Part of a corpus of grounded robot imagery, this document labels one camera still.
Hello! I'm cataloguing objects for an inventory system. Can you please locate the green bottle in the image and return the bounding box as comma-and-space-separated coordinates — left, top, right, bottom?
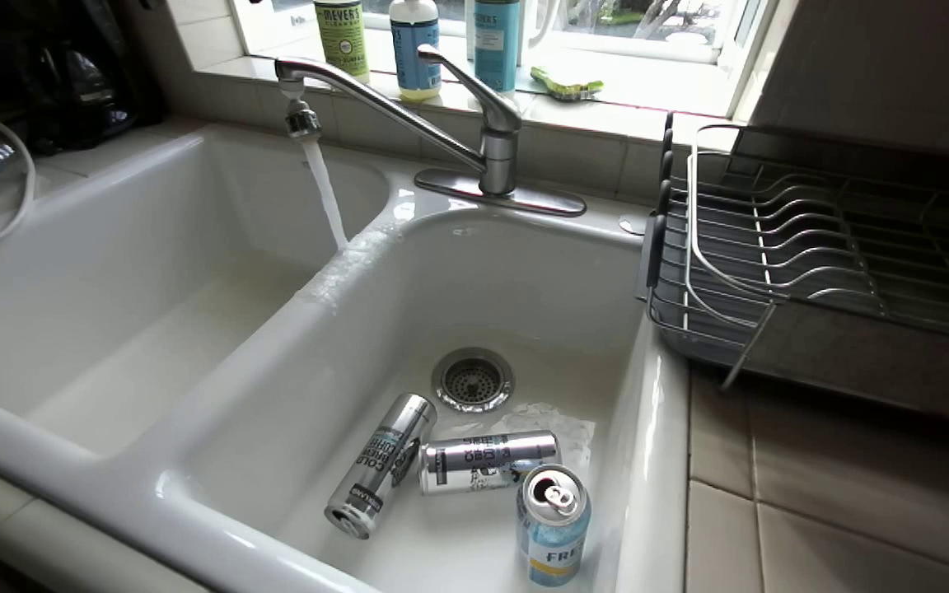
309, 0, 373, 84

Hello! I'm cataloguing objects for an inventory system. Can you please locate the long slim silver can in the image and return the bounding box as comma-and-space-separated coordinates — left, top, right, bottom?
324, 393, 436, 541

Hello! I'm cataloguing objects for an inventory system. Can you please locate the gray dish rack tray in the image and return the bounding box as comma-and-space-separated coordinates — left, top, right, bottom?
639, 208, 949, 433

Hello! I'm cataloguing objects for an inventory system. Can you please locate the teal bottle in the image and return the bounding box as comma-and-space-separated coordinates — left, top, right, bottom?
466, 0, 527, 97

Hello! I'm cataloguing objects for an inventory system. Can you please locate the metal wire dish rack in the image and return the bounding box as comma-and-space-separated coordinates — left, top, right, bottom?
660, 113, 949, 350

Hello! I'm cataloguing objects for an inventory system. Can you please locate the white double basin sink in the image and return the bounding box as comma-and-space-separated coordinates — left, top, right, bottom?
0, 113, 693, 593

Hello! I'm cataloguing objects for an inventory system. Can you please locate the black kitchen appliance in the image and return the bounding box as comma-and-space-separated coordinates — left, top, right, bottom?
0, 0, 163, 157

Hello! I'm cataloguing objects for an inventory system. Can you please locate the green cloth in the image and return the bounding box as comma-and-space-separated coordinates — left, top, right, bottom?
527, 63, 607, 104

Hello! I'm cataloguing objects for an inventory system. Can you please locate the chrome faucet lever handle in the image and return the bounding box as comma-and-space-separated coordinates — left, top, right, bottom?
414, 42, 524, 136

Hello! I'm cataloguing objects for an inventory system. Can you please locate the metal sink strainer drain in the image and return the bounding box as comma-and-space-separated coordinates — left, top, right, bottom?
427, 347, 518, 420

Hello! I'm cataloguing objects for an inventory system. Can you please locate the white window frame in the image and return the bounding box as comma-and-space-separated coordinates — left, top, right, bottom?
226, 0, 797, 122

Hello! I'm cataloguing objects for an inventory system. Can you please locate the blue and white soap bottle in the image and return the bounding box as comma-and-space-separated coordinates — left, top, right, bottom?
384, 0, 443, 104

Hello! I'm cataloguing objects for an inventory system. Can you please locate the chrome sink faucet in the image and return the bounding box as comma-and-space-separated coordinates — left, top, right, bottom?
272, 56, 521, 200

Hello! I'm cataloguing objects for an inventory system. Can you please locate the chrome faucet base plate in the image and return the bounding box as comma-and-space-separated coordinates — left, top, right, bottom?
410, 163, 588, 220

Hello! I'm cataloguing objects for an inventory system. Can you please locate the shorter silver can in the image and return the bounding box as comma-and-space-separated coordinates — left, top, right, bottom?
418, 429, 563, 495

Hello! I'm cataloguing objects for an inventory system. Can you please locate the blue and white can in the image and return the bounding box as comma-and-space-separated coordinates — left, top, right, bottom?
513, 462, 596, 591

